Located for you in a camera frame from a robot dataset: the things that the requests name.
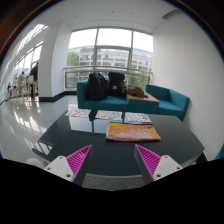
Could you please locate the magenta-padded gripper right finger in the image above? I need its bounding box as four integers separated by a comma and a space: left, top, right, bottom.
133, 143, 184, 186

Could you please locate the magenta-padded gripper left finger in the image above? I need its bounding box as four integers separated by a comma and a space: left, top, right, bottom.
43, 144, 95, 187

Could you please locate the yellow orange cartoon print towel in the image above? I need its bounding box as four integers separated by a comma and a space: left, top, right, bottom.
105, 122, 162, 143

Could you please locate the white sticker sheet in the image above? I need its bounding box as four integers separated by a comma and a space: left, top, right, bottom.
65, 108, 92, 119
95, 110, 124, 122
123, 112, 153, 125

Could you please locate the teal chair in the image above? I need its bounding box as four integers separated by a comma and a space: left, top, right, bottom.
214, 143, 224, 161

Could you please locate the teal sectional sofa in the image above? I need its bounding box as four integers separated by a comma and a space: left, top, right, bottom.
76, 78, 191, 122

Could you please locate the wooden sofa table top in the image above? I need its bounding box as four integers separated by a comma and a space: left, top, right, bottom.
126, 93, 160, 104

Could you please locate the brown jacket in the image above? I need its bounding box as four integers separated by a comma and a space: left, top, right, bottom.
123, 84, 149, 99

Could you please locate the black bulky backpack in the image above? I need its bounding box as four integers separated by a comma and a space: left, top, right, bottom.
85, 72, 109, 102

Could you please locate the group of chairs and tables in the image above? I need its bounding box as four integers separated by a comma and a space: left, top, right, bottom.
6, 74, 38, 99

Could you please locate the person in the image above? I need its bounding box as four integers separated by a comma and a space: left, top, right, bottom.
29, 62, 40, 98
17, 70, 27, 95

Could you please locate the black backpack with label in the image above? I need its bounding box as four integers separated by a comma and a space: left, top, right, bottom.
107, 71, 126, 98

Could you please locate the metal window railing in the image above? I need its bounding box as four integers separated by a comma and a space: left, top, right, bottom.
63, 65, 154, 91

